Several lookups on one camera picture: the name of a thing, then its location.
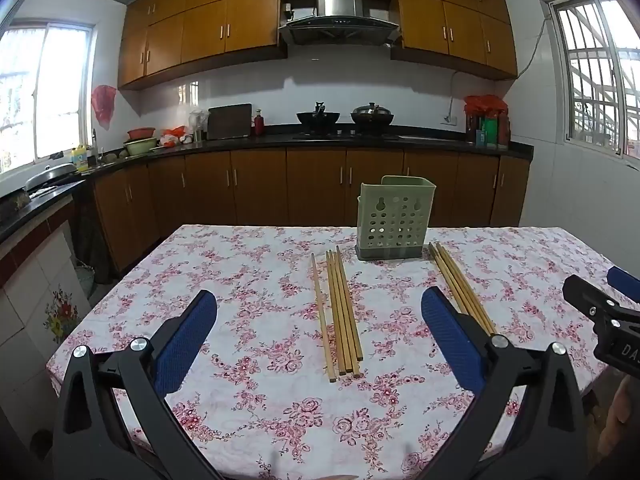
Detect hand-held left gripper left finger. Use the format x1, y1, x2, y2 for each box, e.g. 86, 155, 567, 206
52, 289, 223, 480

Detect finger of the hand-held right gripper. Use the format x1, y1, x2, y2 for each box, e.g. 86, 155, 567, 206
607, 266, 640, 305
562, 275, 625, 320

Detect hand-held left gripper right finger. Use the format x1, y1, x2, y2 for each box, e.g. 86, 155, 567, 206
421, 287, 588, 480

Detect wooden chopstick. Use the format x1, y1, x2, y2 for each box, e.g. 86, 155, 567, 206
432, 242, 490, 331
332, 249, 357, 378
436, 241, 497, 336
428, 243, 482, 325
311, 253, 337, 385
335, 245, 362, 376
326, 251, 347, 376
329, 250, 352, 376

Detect green perforated utensil holder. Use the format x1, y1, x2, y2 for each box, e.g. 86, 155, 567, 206
356, 175, 437, 262

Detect person's right forearm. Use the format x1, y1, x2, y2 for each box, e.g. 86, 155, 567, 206
612, 376, 640, 436

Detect pink floral tablecloth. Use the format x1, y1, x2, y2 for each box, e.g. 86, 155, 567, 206
46, 224, 640, 480

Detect wooden base cabinets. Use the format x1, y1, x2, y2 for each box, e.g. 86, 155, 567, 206
75, 152, 532, 273

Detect condiment bottles under red bag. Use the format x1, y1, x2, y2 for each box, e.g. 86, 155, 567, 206
464, 94, 511, 150

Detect green basin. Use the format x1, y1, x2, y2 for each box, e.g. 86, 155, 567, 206
123, 137, 160, 157

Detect black kitchen countertop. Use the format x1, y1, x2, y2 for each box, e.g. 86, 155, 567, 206
0, 125, 535, 243

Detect orange and white plastic bag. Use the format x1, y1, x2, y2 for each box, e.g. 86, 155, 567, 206
160, 127, 193, 148

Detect barred window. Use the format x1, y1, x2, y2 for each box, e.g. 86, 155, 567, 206
539, 0, 640, 161

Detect grey pan lid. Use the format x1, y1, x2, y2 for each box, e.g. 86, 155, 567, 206
24, 162, 80, 192

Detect clear glass jar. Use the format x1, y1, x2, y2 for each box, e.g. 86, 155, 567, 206
188, 110, 208, 143

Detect dark cutting board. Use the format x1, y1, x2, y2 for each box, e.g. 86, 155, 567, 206
206, 103, 253, 141

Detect black gas stove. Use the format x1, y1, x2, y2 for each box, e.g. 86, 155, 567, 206
291, 127, 401, 141

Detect black pot with lid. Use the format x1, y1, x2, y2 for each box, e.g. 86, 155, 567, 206
350, 102, 395, 126

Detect red plastic bag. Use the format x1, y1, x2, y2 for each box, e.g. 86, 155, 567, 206
91, 85, 117, 128

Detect black wok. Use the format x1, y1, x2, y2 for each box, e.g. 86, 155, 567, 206
296, 101, 342, 127

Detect sliding glass window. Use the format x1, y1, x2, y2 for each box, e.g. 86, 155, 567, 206
0, 21, 96, 176

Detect steel range hood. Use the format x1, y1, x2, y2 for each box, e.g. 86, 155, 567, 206
277, 0, 402, 47

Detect wooden wall cabinets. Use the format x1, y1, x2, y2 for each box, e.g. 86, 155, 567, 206
118, 0, 518, 92

